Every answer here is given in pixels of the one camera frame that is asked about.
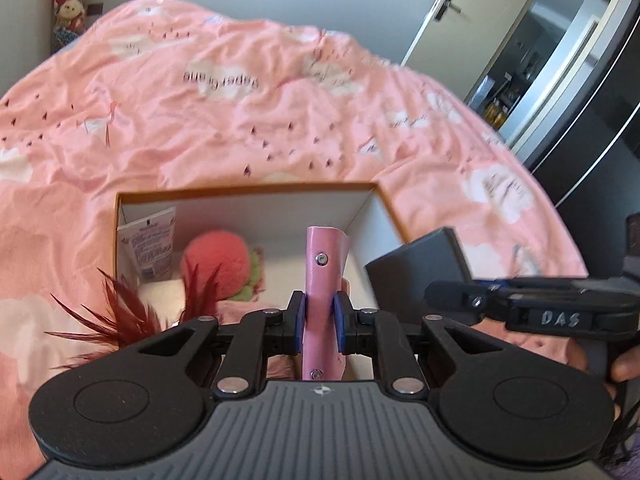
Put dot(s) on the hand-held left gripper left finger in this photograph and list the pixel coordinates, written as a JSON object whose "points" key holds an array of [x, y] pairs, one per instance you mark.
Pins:
{"points": [[298, 320]]}

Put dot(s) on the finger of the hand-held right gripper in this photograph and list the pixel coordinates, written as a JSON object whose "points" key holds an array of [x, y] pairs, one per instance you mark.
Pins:
{"points": [[500, 282], [450, 295]]}

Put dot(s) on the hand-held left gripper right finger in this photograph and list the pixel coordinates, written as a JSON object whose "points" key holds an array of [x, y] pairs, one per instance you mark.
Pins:
{"points": [[339, 322]]}

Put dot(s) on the dark grey box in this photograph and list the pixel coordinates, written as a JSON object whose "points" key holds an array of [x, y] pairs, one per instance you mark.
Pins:
{"points": [[415, 265]]}

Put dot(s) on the pink plush ball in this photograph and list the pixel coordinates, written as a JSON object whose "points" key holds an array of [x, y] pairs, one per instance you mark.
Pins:
{"points": [[215, 260]]}

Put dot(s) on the orange cardboard box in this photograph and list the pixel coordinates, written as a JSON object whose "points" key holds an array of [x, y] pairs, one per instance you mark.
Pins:
{"points": [[280, 215]]}

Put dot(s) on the red feather toy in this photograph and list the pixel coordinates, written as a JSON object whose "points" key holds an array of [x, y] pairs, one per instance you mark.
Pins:
{"points": [[135, 320]]}

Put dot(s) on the floral hand cream tube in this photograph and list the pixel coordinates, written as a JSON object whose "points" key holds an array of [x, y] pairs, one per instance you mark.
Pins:
{"points": [[150, 245]]}

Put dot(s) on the person's right hand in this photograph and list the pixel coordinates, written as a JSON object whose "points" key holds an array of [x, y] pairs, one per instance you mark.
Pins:
{"points": [[625, 370]]}

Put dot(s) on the dark wardrobe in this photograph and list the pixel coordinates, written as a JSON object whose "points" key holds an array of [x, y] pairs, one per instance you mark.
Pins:
{"points": [[600, 150]]}

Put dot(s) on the pink printed blanket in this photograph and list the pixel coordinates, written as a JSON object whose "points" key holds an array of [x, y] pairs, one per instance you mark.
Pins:
{"points": [[250, 135]]}

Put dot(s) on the white door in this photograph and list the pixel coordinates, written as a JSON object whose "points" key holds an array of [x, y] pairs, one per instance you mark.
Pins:
{"points": [[480, 25]]}

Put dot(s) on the pale plush toy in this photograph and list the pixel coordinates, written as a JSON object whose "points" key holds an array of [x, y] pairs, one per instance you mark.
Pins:
{"points": [[70, 12]]}

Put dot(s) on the white door frame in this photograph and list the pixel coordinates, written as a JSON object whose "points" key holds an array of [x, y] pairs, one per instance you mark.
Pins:
{"points": [[570, 90]]}

